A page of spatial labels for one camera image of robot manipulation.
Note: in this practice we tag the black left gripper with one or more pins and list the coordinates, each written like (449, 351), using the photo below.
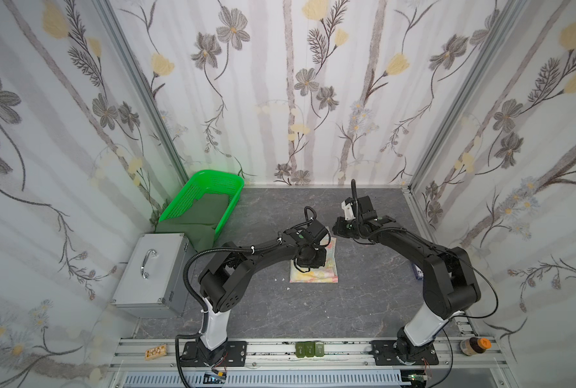
(310, 259)

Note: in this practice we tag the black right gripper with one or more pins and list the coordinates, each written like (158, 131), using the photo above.
(343, 228)

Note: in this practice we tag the floral pastel skirt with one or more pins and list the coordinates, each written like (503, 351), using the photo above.
(326, 274)

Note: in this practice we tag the dark green skirt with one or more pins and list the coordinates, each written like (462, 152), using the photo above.
(199, 222)

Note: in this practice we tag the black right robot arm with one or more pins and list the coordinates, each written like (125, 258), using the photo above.
(449, 284)

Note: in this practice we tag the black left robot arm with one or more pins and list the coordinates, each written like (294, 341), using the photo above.
(225, 279)

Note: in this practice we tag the green terminal block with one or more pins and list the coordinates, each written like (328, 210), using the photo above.
(309, 349)

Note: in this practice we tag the green plastic basket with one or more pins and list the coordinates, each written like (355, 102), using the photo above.
(224, 188)

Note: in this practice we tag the silver metal case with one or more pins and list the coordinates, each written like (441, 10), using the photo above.
(152, 284)

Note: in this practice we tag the orange capped bottle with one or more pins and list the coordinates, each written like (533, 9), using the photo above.
(475, 346)

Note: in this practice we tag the small wooden block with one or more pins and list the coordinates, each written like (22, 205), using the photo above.
(156, 352)

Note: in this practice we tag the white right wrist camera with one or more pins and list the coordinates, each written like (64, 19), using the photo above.
(348, 209)

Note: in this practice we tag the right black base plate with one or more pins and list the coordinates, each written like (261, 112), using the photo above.
(389, 353)

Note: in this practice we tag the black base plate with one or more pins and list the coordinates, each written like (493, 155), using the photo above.
(229, 354)
(389, 353)

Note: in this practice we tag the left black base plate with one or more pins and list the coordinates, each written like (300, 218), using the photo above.
(229, 354)

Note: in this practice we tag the white slotted cable duct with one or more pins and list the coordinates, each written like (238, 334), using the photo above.
(311, 378)

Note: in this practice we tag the aluminium mounting rail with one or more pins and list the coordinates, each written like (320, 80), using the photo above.
(279, 354)

